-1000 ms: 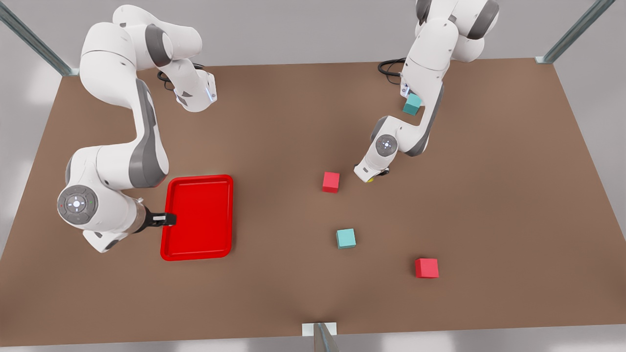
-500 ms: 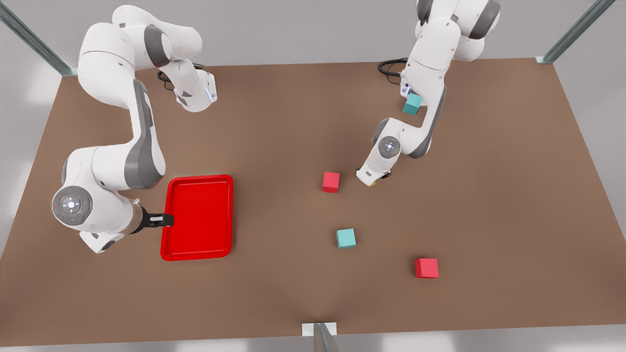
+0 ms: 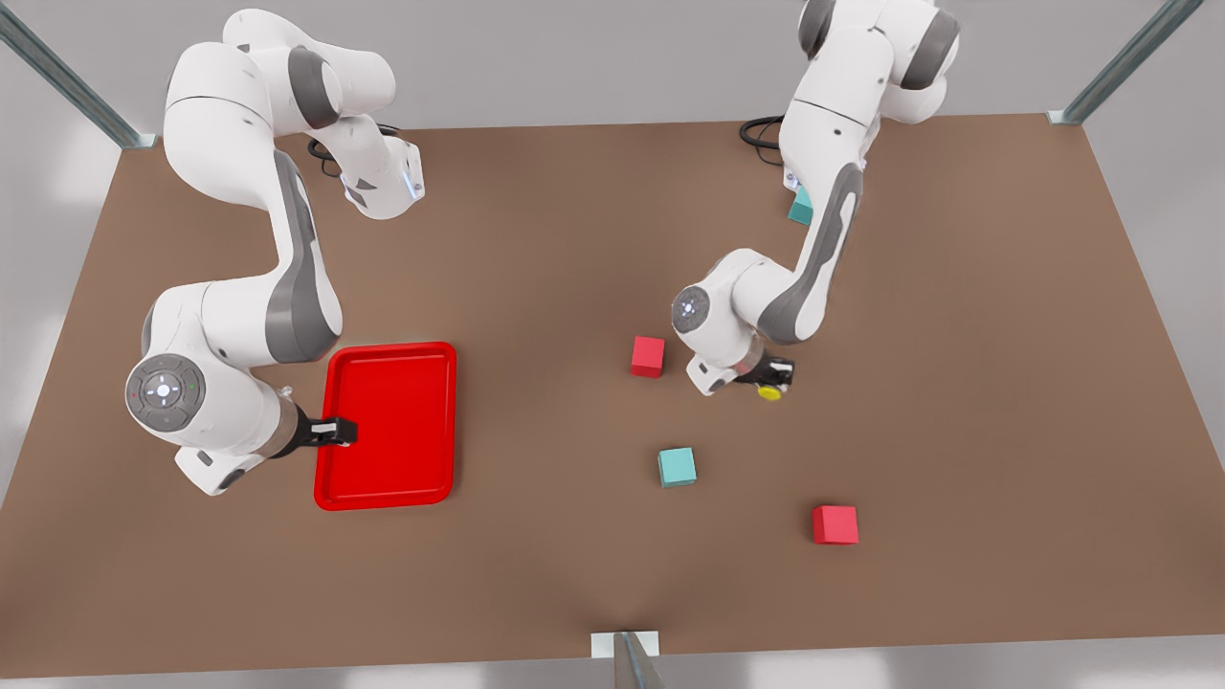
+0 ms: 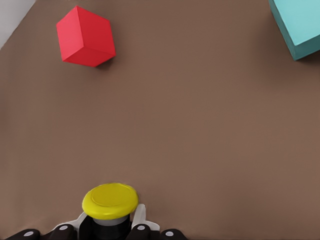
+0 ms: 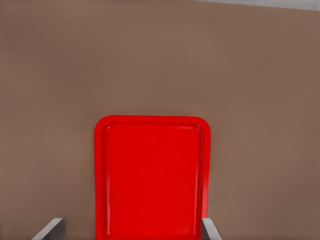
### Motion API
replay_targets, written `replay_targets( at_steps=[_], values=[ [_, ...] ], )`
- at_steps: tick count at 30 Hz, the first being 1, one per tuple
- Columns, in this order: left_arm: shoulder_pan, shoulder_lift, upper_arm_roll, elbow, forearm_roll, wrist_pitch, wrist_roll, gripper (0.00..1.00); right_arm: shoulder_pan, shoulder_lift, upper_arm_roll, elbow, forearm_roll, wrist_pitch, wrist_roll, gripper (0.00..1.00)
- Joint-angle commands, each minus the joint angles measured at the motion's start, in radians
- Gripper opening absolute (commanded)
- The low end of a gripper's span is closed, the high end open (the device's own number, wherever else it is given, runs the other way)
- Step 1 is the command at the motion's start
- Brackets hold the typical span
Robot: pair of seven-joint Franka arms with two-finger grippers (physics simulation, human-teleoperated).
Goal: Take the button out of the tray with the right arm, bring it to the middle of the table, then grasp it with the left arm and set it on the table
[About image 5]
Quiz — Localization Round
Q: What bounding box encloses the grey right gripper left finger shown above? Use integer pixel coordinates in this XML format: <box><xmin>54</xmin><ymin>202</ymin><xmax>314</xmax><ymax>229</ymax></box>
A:
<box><xmin>31</xmin><ymin>217</ymin><xmax>67</xmax><ymax>240</ymax></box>

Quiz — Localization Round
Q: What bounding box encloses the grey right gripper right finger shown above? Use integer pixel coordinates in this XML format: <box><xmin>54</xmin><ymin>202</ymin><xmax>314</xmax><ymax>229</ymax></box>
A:
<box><xmin>200</xmin><ymin>217</ymin><xmax>225</xmax><ymax>240</ymax></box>

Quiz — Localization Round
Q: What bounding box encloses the red plastic tray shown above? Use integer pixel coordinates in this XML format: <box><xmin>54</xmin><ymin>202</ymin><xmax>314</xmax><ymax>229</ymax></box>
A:
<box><xmin>94</xmin><ymin>114</ymin><xmax>213</xmax><ymax>240</ymax></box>

